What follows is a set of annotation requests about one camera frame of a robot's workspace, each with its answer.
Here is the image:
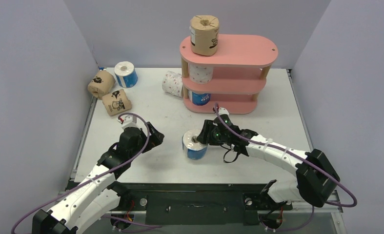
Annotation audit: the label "pink three-tier shelf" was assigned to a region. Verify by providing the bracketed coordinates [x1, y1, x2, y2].
[180, 34, 279, 114]

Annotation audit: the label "blue paper roll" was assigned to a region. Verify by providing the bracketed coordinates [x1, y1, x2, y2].
[188, 91, 211, 106]

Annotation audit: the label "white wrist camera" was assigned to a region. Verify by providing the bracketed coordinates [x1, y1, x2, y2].
[213, 106, 230, 117]
[118, 115, 138, 130]

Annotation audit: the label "floral roll on shelf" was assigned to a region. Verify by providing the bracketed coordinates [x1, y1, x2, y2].
[189, 64, 214, 84]

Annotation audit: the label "blue white roll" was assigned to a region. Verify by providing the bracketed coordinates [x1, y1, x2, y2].
[114, 61, 138, 88]
[182, 129, 207, 160]

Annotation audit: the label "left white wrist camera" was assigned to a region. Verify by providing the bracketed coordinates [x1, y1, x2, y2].
[118, 115, 138, 130]

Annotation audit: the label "lower floral paper roll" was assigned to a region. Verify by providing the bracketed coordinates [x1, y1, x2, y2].
[162, 71, 183, 98]

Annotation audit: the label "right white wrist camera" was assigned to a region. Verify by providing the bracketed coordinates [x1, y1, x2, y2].
[213, 106, 230, 117]

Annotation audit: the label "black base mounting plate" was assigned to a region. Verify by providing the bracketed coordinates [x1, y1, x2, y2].
[111, 182, 292, 226]

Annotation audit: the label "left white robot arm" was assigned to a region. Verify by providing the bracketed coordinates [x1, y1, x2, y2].
[31, 122, 164, 234]

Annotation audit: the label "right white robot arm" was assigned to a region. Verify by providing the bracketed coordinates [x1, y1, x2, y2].
[196, 115, 340, 208]

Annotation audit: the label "brown roll with barcode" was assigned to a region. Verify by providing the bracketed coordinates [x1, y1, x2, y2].
[189, 15, 220, 56]

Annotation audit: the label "brown roll black print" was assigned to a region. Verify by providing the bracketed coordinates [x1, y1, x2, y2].
[87, 70, 115, 99]

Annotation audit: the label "brown roll cartoon print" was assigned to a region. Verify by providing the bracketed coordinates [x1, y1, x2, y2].
[102, 89, 132, 116]

